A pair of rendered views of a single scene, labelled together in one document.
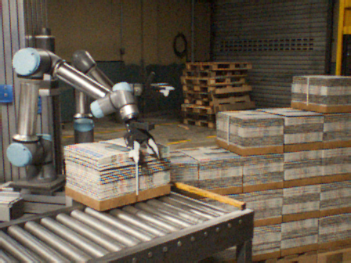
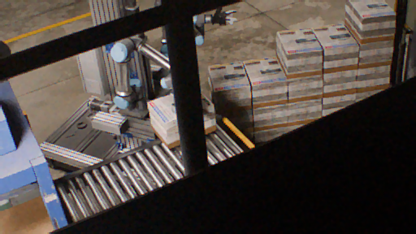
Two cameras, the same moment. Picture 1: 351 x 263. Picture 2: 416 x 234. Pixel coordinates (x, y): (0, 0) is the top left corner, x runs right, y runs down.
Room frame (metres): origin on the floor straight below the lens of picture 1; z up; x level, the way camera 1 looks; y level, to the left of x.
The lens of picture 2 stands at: (-1.14, -0.81, 3.33)
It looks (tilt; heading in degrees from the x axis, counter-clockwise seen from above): 37 degrees down; 16
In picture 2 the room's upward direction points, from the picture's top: 6 degrees counter-clockwise
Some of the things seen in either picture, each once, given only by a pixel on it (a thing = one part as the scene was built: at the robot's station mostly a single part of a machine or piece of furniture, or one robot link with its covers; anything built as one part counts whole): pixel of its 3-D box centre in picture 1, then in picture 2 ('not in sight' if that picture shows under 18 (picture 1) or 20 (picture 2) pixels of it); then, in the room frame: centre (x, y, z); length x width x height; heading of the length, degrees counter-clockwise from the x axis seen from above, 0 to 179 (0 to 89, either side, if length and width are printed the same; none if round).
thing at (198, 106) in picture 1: (216, 93); not in sight; (9.64, -0.85, 0.65); 1.33 x 0.94 x 1.30; 135
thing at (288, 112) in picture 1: (288, 111); (334, 36); (2.95, -0.74, 1.06); 0.37 x 0.28 x 0.01; 22
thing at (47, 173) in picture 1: (41, 169); (136, 101); (2.18, 0.67, 0.87); 0.15 x 0.15 x 0.10
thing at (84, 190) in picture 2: not in sight; (88, 198); (1.23, 0.71, 0.77); 0.47 x 0.05 x 0.05; 41
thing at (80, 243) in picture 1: (74, 239); (152, 172); (1.53, 0.37, 0.77); 0.47 x 0.05 x 0.05; 41
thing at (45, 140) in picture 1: (39, 146); (133, 88); (2.17, 0.67, 0.98); 0.13 x 0.12 x 0.14; 167
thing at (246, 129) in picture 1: (248, 131); (298, 52); (2.86, -0.46, 0.95); 0.38 x 0.29 x 0.23; 20
